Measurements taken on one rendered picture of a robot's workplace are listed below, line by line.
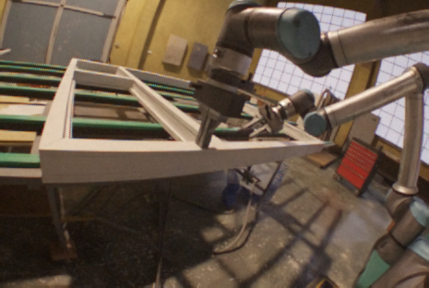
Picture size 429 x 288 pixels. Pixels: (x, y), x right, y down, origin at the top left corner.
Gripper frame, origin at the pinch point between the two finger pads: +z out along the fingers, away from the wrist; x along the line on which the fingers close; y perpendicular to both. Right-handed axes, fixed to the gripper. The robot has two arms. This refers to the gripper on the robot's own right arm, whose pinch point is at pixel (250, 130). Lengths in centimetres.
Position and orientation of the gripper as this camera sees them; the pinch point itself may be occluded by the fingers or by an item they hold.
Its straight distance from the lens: 84.9
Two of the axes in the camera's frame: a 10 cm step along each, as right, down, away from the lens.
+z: -8.7, 5.0, 0.1
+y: -2.6, -4.4, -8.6
